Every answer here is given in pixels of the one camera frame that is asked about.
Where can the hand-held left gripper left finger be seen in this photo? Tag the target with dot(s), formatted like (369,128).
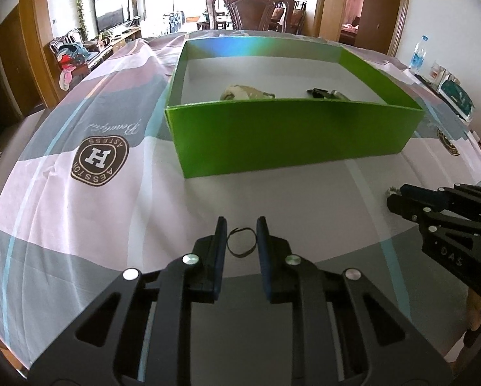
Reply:
(220,257)

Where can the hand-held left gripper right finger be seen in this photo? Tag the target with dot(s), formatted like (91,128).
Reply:
(264,257)

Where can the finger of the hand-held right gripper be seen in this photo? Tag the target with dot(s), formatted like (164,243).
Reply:
(473,197)
(409,203)

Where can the small silver jewelry piece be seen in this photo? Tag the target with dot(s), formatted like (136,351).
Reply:
(392,190)

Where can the green cardboard box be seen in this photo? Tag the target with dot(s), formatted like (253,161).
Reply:
(284,140)

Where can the black jewelry piece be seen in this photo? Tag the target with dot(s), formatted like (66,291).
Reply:
(322,93)

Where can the person's right hand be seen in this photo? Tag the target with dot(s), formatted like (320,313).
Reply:
(475,309)

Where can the teal box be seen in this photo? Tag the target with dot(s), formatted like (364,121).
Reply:
(457,98)

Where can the printed tablecloth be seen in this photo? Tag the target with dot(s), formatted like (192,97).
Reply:
(103,217)

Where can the clear water bottle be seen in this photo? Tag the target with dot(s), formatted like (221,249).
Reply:
(418,58)

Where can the wooden door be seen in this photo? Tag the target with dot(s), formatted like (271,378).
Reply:
(385,8)

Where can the wooden television cabinet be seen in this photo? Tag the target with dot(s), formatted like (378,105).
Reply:
(121,40)

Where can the pack of water bottles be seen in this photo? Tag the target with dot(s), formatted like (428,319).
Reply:
(172,22)

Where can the carved wooden chair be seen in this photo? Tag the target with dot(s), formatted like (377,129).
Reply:
(250,12)

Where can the dark wooden armchair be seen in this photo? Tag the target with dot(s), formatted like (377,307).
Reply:
(57,44)

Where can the flat screen television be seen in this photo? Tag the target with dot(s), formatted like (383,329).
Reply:
(109,12)

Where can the hanging ivy garland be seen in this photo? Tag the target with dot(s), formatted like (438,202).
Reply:
(80,4)

